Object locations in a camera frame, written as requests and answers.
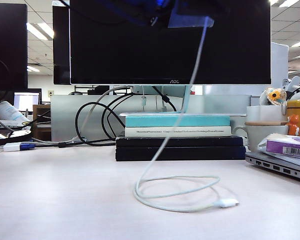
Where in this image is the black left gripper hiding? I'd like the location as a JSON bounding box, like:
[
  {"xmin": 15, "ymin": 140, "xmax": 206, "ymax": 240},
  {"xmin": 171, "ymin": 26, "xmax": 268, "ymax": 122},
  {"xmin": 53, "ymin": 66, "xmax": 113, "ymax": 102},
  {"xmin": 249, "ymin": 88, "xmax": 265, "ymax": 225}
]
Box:
[{"xmin": 133, "ymin": 0, "xmax": 215, "ymax": 29}]

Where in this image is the white charging cable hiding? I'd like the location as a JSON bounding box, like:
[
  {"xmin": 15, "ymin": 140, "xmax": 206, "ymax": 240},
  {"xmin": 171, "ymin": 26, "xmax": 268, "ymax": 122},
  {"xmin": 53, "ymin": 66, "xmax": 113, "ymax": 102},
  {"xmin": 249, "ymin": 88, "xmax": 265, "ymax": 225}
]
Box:
[{"xmin": 133, "ymin": 23, "xmax": 240, "ymax": 213}]

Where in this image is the black AOC monitor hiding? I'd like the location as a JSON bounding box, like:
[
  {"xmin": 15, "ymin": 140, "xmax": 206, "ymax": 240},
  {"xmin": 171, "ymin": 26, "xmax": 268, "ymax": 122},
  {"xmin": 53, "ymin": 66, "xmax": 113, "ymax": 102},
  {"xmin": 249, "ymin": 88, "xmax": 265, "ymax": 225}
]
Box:
[{"xmin": 69, "ymin": 0, "xmax": 272, "ymax": 86}]

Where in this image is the grey desk partition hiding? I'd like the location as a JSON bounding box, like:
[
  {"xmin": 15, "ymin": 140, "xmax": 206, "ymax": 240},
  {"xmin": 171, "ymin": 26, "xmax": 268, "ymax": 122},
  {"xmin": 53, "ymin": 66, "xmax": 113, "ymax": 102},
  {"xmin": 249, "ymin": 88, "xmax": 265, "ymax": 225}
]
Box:
[{"xmin": 50, "ymin": 94, "xmax": 252, "ymax": 143}]

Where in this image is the white partition board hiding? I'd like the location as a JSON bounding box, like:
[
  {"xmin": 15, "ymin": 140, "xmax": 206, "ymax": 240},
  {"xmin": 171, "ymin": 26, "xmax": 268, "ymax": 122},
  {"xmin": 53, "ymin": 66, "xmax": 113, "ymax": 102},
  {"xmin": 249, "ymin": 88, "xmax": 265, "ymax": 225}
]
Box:
[{"xmin": 270, "ymin": 41, "xmax": 290, "ymax": 87}]

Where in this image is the teal book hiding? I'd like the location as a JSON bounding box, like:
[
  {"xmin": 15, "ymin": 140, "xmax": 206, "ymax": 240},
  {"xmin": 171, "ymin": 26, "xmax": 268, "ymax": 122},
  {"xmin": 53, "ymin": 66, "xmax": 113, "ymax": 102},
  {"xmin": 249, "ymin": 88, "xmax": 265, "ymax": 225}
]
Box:
[{"xmin": 125, "ymin": 115, "xmax": 231, "ymax": 128}]

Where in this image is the white book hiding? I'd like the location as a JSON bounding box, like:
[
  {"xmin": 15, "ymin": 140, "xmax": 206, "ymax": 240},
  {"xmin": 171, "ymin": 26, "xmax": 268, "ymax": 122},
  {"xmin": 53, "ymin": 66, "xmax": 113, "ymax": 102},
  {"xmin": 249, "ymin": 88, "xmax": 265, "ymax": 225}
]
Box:
[{"xmin": 124, "ymin": 126, "xmax": 232, "ymax": 138}]

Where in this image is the sunflower plush toy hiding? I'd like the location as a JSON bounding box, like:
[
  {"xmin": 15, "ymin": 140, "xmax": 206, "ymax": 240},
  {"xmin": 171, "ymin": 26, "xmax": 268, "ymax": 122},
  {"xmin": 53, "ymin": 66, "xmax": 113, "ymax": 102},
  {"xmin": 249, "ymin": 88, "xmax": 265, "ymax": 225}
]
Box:
[{"xmin": 258, "ymin": 86, "xmax": 288, "ymax": 116}]

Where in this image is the white plastic container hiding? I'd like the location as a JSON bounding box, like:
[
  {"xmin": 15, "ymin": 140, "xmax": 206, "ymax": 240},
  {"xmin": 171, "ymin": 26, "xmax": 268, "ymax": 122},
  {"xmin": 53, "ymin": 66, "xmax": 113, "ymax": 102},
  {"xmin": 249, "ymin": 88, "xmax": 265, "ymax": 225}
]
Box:
[{"xmin": 245, "ymin": 105, "xmax": 288, "ymax": 123}]

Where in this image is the thin black box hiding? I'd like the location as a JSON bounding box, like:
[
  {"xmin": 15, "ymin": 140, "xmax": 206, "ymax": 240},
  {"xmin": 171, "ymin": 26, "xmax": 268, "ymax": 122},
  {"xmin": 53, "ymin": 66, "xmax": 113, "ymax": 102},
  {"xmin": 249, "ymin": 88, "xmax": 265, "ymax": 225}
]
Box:
[{"xmin": 115, "ymin": 135, "xmax": 244, "ymax": 148}]

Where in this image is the white desk figure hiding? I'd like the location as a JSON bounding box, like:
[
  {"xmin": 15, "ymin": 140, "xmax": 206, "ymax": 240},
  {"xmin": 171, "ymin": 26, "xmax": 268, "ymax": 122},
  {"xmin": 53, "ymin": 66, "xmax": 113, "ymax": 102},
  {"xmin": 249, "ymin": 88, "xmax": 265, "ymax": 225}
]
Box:
[{"xmin": 281, "ymin": 76, "xmax": 300, "ymax": 101}]

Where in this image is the wooden mug lid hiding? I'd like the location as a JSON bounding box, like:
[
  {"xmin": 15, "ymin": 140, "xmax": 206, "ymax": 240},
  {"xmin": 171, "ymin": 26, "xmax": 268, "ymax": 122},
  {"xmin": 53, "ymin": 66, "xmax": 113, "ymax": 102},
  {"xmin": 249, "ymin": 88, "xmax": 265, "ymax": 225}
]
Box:
[{"xmin": 245, "ymin": 121, "xmax": 289, "ymax": 126}]

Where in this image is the narrow black monitor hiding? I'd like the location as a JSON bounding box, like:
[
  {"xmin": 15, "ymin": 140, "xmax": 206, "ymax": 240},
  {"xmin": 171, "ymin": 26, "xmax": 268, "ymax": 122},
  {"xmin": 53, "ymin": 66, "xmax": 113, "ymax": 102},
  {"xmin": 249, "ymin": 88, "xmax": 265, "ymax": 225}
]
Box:
[{"xmin": 52, "ymin": 4, "xmax": 71, "ymax": 86}]

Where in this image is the thick black box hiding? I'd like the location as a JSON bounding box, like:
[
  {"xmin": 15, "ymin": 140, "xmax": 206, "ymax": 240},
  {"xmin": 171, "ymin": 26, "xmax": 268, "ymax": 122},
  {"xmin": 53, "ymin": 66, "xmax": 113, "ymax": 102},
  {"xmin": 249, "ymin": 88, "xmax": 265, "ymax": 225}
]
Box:
[{"xmin": 115, "ymin": 146, "xmax": 247, "ymax": 162}]

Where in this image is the white mug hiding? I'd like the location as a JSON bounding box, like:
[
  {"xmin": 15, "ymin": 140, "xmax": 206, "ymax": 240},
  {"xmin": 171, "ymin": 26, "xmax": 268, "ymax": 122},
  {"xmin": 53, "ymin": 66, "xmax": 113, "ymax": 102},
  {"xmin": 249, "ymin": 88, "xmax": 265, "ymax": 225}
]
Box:
[{"xmin": 231, "ymin": 124, "xmax": 290, "ymax": 153}]

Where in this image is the orange fox figurine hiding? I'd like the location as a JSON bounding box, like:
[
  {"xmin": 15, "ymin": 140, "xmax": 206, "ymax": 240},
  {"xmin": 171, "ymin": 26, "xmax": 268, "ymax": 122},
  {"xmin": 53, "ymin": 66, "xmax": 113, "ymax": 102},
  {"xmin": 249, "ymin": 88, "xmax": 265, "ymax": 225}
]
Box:
[{"xmin": 286, "ymin": 114, "xmax": 300, "ymax": 137}]

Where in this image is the purple barcode box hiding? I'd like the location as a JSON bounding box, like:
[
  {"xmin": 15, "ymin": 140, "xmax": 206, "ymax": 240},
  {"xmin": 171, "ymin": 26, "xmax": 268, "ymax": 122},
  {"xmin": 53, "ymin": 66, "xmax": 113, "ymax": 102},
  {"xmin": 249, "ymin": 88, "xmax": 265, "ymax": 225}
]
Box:
[{"xmin": 265, "ymin": 139, "xmax": 300, "ymax": 160}]

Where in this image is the grey laptop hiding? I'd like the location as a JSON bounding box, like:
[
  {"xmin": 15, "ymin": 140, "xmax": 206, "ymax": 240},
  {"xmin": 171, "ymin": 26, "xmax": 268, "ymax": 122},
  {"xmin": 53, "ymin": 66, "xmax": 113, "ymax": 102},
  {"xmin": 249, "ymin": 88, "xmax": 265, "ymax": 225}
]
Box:
[{"xmin": 244, "ymin": 151, "xmax": 300, "ymax": 186}]

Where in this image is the brown wooden cabinet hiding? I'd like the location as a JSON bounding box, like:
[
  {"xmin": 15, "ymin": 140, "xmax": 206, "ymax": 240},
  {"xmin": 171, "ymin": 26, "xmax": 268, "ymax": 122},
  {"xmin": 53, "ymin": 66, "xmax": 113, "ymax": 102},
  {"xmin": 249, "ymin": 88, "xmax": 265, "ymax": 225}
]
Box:
[{"xmin": 32, "ymin": 104, "xmax": 52, "ymax": 142}]

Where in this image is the lit background monitor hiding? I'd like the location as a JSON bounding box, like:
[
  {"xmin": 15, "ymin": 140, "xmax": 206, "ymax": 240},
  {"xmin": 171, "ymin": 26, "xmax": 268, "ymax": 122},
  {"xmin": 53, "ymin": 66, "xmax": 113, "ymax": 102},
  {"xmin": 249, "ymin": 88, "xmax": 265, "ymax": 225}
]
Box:
[{"xmin": 13, "ymin": 88, "xmax": 43, "ymax": 113}]

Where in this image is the large black monitor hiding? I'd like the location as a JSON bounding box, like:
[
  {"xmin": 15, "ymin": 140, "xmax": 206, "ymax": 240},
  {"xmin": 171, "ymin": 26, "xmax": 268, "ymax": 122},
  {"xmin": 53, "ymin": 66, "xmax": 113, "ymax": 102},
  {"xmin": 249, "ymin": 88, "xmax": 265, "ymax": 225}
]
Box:
[{"xmin": 0, "ymin": 2, "xmax": 29, "ymax": 92}]

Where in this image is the white bottle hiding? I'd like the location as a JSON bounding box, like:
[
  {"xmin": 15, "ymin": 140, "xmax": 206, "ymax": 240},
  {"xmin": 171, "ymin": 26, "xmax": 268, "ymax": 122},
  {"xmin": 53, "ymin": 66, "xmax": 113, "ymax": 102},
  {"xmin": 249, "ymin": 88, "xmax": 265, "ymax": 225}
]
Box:
[{"xmin": 0, "ymin": 100, "xmax": 29, "ymax": 123}]

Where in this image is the blue VGA plug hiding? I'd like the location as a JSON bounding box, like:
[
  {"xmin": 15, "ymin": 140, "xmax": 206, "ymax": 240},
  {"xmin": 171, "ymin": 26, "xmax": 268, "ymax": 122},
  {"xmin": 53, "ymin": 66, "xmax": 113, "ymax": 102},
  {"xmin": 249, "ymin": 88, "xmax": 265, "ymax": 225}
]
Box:
[{"xmin": 19, "ymin": 141, "xmax": 38, "ymax": 151}]

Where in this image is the black round lamp base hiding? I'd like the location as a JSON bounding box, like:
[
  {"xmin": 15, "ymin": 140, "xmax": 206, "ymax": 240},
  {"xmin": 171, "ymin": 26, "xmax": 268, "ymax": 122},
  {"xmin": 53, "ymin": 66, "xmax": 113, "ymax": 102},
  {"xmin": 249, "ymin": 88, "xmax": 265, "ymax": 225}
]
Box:
[{"xmin": 0, "ymin": 129, "xmax": 33, "ymax": 146}]

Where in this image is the printed paper stack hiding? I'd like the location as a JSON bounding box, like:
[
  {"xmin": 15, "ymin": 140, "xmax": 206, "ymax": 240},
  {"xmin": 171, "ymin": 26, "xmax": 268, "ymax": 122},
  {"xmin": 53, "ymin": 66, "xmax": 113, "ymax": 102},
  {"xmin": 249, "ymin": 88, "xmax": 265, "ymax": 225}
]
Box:
[{"xmin": 0, "ymin": 119, "xmax": 33, "ymax": 131}]

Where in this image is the white adapter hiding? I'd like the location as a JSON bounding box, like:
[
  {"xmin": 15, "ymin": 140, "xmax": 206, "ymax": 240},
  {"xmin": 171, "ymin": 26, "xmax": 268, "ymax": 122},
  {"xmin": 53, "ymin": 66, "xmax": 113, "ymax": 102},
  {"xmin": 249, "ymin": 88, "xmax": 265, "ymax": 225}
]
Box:
[{"xmin": 3, "ymin": 142, "xmax": 22, "ymax": 153}]

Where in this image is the thick black monitor cable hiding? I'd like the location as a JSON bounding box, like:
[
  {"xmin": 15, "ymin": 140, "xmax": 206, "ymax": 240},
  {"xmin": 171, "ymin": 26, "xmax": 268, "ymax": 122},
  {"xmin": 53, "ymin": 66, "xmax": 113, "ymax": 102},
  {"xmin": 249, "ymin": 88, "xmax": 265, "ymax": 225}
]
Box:
[{"xmin": 151, "ymin": 85, "xmax": 178, "ymax": 113}]

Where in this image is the white hanging tag cable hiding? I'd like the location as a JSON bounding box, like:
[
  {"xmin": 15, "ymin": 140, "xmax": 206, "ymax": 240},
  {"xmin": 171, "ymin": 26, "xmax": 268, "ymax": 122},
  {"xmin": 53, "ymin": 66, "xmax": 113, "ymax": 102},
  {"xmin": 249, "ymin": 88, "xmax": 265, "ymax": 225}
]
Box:
[{"xmin": 141, "ymin": 84, "xmax": 148, "ymax": 112}]

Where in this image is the black cable narrow loop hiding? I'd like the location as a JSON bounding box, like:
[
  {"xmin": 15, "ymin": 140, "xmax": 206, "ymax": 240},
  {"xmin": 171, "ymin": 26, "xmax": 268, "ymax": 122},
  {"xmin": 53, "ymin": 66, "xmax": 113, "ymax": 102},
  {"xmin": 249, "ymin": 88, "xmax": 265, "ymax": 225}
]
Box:
[{"xmin": 101, "ymin": 92, "xmax": 141, "ymax": 141}]

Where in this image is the grey monitor cable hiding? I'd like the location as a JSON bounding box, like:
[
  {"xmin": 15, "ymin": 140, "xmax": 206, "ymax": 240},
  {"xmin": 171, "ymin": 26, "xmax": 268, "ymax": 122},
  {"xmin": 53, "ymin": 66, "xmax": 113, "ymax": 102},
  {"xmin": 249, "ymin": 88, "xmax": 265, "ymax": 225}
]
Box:
[{"xmin": 31, "ymin": 86, "xmax": 131, "ymax": 145}]

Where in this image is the black cable wide loop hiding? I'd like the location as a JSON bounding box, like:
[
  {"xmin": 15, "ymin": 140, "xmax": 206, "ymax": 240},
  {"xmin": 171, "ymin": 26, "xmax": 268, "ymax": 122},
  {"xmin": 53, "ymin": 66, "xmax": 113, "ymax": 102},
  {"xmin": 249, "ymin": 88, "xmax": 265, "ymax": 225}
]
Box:
[{"xmin": 31, "ymin": 92, "xmax": 136, "ymax": 148}]

